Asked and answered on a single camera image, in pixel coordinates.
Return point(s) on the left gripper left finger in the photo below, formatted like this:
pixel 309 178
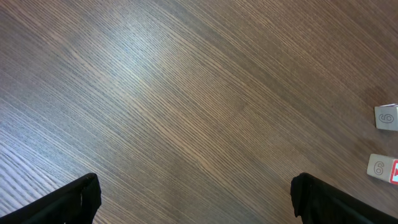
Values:
pixel 76 202

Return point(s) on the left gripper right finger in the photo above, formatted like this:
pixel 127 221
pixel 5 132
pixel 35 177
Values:
pixel 318 202

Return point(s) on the red I block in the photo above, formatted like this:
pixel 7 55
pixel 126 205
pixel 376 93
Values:
pixel 383 168

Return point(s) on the white block centre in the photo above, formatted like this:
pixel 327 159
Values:
pixel 386 117

